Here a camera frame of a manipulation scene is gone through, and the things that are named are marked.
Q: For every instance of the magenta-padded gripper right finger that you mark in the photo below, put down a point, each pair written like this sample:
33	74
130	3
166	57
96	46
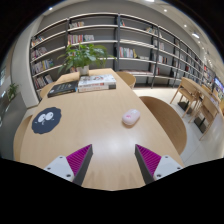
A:
166	165

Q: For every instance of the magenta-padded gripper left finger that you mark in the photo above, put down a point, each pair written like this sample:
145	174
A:
60	166

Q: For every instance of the pink computer mouse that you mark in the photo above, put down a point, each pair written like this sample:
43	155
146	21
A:
131	117

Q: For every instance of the dark fuzzy-creature mouse pad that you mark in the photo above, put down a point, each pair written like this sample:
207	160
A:
46	120

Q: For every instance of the black book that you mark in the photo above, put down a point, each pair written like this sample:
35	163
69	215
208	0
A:
62	88

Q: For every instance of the light wooden side table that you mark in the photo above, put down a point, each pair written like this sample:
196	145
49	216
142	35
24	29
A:
201	88

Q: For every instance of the small green plant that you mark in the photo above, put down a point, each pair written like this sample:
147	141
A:
12	90

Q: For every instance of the white illustrated book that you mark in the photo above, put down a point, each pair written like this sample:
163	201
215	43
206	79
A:
96	80

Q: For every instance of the green potted plant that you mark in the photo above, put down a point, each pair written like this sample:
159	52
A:
83	56

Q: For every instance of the group of ceiling lights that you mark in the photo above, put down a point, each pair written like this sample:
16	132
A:
195	35

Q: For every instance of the grey shelf unit with books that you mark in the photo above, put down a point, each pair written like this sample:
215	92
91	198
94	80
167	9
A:
100	33

